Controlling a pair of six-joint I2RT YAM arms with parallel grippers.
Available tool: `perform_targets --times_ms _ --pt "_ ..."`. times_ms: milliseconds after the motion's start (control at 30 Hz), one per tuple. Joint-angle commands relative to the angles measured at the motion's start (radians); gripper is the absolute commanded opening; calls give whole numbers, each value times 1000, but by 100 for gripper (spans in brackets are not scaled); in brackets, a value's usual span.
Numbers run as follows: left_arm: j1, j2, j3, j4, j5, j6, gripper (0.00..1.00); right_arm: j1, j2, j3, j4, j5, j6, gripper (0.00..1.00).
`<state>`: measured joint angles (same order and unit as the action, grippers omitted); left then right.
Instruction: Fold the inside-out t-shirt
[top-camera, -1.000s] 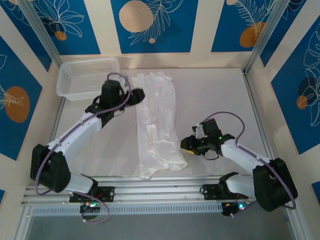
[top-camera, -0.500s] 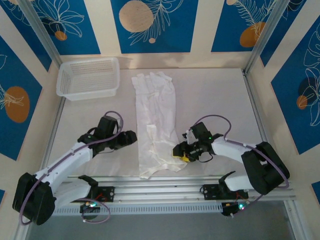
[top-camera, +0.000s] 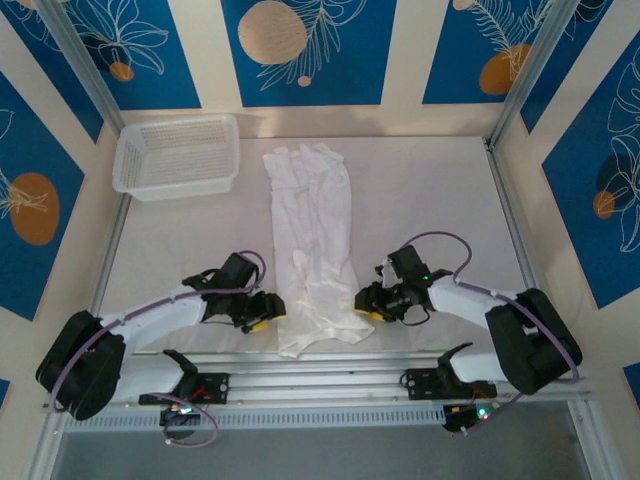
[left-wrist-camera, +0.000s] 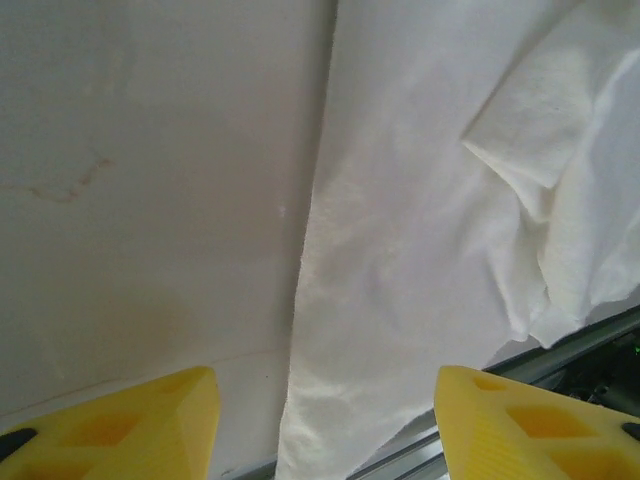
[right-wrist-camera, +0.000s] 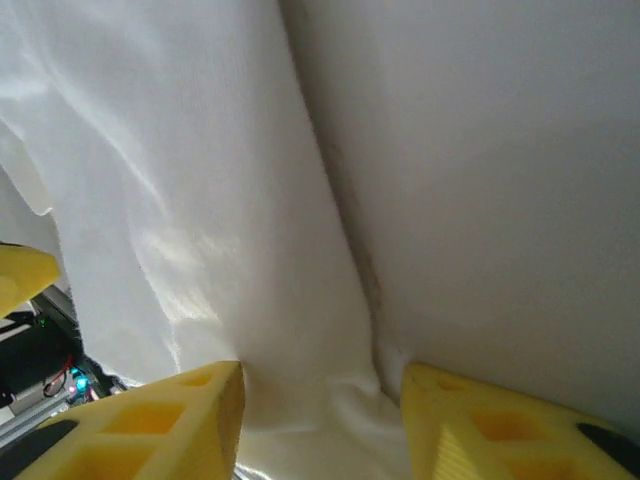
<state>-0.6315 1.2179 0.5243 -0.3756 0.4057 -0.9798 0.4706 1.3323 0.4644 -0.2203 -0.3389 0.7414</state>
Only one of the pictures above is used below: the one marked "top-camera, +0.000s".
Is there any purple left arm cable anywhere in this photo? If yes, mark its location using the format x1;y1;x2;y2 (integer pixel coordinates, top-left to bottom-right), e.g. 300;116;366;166
48;249;267;448

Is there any white perforated plastic basket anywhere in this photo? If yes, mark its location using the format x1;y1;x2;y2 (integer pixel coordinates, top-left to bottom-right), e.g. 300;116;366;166
112;113;242;203

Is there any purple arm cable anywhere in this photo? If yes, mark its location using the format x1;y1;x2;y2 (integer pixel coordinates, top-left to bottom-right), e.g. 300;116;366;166
399;230;584;434
48;249;267;448

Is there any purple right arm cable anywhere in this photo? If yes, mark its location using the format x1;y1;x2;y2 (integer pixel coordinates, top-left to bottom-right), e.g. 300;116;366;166
399;230;584;434

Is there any grey slotted cable duct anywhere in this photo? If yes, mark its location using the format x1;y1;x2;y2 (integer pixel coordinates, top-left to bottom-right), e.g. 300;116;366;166
62;403;571;432

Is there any aluminium cross rail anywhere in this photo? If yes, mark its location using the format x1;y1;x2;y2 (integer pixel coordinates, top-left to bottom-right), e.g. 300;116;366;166
42;349;591;410

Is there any aluminium side rail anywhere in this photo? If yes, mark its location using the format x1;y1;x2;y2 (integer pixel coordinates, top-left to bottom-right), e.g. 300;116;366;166
482;137;569;361
69;129;129;371

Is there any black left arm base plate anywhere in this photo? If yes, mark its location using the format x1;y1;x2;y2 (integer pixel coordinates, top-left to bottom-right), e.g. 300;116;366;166
139;372;230;405

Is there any white t-shirt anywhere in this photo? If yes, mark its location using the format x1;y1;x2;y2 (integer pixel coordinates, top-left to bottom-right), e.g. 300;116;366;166
262;141;377;360

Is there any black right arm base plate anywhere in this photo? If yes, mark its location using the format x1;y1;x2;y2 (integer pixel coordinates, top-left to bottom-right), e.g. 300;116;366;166
403;367;497;401

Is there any aluminium frame post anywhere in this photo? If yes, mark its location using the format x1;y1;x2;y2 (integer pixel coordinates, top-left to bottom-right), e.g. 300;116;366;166
37;0;126;134
489;0;576;151

